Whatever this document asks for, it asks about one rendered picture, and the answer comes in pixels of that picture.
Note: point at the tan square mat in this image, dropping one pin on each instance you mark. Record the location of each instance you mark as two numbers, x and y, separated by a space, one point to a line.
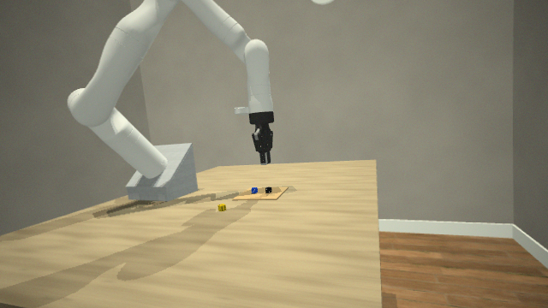
261 194

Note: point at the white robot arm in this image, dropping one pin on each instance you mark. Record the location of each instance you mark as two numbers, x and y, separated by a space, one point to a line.
122 54

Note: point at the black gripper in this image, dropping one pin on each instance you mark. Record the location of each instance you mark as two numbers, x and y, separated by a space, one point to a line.
263 136

